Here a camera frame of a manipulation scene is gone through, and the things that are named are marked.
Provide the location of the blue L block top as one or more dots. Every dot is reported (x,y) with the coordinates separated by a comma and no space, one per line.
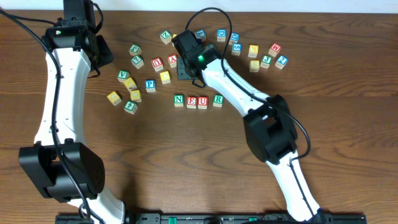
(201,35)

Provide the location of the yellow K block right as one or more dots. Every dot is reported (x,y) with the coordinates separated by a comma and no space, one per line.
(253,51)

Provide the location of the green Z block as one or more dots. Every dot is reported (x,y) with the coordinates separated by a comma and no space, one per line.
(166,37)

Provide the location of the green J block right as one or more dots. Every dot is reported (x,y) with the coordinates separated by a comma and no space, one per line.
(266,61)

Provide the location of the red A block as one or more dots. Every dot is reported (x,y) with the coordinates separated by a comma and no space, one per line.
(172,59)

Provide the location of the red u block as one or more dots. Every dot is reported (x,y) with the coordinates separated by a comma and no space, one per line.
(202,102)
(157,64)

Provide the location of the red M block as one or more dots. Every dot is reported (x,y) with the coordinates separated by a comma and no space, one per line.
(274,49)

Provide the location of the yellow S block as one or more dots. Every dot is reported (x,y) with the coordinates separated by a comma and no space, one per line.
(254,66)

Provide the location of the green N block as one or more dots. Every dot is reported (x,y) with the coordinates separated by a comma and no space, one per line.
(178,100)

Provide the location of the green V block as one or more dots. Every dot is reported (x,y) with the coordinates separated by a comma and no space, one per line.
(123,75)

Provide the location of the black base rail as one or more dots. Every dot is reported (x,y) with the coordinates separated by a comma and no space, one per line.
(271,218)

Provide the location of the red E block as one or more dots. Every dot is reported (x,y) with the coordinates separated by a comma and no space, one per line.
(192,102)

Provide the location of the yellow O block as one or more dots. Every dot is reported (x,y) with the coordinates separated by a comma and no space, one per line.
(165,77)

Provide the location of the blue 5 block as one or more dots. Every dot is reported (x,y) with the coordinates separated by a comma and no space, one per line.
(236,49)

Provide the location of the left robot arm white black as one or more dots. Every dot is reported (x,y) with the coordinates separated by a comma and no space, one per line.
(59,163)

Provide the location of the blue D block tilted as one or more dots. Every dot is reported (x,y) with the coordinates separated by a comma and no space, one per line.
(234,38)

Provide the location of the blue P block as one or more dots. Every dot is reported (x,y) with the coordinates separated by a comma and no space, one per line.
(150,86)

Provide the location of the yellow k block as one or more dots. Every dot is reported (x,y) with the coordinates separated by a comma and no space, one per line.
(130,84)
(253,51)

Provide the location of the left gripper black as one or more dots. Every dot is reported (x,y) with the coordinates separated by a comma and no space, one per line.
(104,54)

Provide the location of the green j block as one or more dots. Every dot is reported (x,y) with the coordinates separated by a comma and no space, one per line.
(135,50)
(266,61)

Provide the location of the yellow G block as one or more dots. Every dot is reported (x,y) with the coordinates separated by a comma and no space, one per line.
(114,98)

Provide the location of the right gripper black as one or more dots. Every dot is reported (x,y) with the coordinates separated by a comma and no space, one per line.
(183,72)

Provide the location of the yellow K block left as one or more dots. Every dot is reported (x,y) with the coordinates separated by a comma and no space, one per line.
(130,84)

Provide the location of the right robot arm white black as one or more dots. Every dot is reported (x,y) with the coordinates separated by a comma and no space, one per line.
(269,127)

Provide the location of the yellow C block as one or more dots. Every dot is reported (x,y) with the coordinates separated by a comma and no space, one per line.
(135,96)

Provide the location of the green R block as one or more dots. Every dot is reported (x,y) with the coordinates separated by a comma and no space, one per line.
(218,101)

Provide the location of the green 7 block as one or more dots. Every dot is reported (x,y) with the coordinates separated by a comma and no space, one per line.
(137,61)

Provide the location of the blue 2 block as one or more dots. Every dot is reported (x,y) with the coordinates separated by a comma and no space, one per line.
(281,62)

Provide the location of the green J block left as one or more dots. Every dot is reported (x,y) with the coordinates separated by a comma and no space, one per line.
(135,50)

